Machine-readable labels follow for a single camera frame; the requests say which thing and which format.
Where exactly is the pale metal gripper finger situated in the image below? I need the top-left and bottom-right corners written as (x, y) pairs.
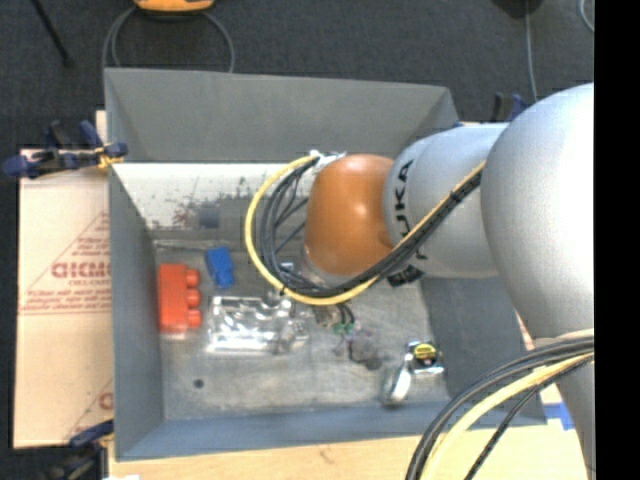
top-left (273, 319), bottom-right (310, 355)
top-left (268, 290), bottom-right (296, 319)

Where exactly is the clear plastic container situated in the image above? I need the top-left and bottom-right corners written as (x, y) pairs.
top-left (206, 294), bottom-right (312, 355)

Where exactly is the blue toy building block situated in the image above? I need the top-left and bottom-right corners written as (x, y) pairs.
top-left (205, 246), bottom-right (237, 291)

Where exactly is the silver white oval object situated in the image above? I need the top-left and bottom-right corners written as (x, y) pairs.
top-left (381, 361), bottom-right (415, 408)

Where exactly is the chrome tape measure yellow label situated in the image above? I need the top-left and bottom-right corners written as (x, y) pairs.
top-left (405, 339), bottom-right (447, 378)

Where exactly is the orange toy building block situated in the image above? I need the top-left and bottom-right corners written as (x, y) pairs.
top-left (157, 263), bottom-right (203, 335)

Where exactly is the grey metal bin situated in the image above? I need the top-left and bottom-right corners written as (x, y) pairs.
top-left (103, 67), bottom-right (547, 462)

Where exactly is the brown cardboard board red print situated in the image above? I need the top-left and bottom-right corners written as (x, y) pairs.
top-left (12, 109), bottom-right (117, 450)

